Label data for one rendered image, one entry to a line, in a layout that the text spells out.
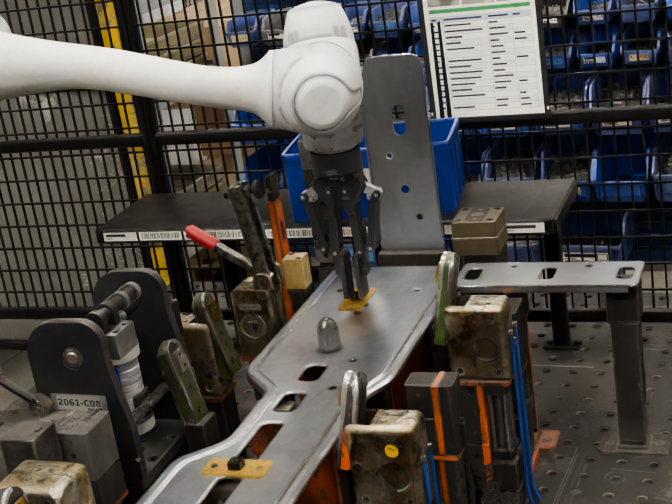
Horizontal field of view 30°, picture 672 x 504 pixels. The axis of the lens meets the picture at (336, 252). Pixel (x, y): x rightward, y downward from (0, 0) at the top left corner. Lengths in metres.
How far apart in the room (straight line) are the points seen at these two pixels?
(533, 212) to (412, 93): 0.31
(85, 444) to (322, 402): 0.32
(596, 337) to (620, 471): 0.50
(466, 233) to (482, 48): 0.39
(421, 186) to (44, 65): 0.67
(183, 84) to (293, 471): 0.53
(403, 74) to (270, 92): 0.47
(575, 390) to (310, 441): 0.81
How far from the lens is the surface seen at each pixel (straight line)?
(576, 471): 2.04
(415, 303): 1.93
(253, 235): 1.92
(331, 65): 1.61
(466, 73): 2.33
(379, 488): 1.53
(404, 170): 2.11
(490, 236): 2.08
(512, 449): 1.88
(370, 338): 1.83
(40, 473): 1.47
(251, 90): 1.65
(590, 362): 2.38
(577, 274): 1.98
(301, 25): 1.77
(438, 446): 1.73
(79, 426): 1.56
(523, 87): 2.31
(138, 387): 1.72
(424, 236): 2.14
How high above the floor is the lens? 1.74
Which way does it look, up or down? 20 degrees down
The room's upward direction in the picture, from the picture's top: 9 degrees counter-clockwise
